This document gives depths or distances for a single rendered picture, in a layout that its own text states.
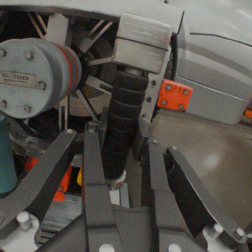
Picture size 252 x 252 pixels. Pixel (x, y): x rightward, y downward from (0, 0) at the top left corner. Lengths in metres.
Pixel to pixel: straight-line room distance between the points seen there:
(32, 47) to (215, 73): 0.69
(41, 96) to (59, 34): 0.19
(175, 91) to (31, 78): 0.32
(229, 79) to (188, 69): 0.22
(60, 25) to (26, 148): 0.36
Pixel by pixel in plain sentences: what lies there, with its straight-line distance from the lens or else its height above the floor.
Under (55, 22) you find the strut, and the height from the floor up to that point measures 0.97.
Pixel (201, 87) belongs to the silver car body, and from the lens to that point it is 0.73.
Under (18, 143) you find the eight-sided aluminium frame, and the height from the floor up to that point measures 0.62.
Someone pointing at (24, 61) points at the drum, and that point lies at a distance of 0.26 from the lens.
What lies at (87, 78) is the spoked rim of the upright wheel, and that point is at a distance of 0.48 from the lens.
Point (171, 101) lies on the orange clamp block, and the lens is 0.40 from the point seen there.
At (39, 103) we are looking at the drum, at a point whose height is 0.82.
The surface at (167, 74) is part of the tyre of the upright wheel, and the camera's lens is 0.47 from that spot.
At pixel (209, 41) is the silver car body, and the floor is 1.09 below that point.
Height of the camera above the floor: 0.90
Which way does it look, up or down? 23 degrees down
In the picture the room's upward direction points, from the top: 14 degrees clockwise
